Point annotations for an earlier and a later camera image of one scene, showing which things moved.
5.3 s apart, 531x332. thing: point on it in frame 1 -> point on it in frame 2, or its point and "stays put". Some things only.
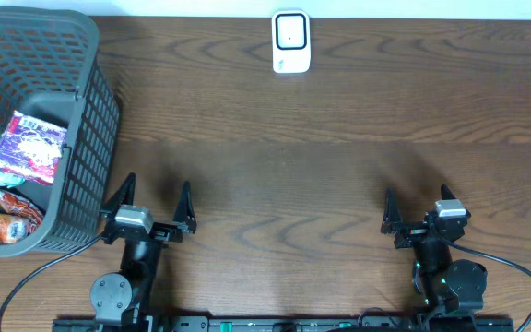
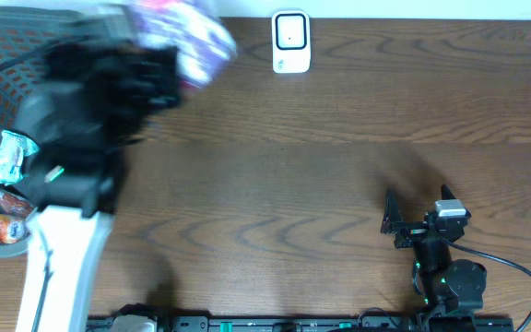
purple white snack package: [29, 148] -> [205, 48]
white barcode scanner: [290, 41] stays put
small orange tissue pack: [3, 229] stays put
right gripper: [392, 224] stays put
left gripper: [156, 231] -> [143, 86]
